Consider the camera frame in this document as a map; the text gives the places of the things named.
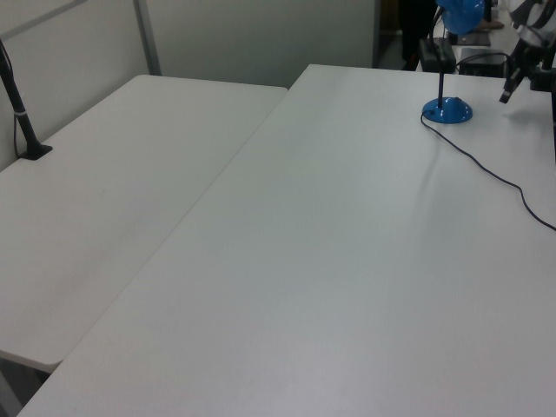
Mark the black equipment box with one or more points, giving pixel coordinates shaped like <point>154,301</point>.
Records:
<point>434,54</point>

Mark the black gooseneck pole with clamp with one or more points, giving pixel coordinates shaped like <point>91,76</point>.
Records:
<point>21,126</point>

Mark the dark flat laptop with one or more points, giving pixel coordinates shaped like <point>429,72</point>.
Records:
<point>471,39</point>

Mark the blue desk lamp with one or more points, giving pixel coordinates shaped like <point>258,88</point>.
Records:
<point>447,110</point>

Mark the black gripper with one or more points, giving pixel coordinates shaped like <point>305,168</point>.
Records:
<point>536,56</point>

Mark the grey partition post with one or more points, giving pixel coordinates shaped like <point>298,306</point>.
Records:
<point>147,39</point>

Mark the dark standing person legs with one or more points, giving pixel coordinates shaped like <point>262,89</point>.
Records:
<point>415,35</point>

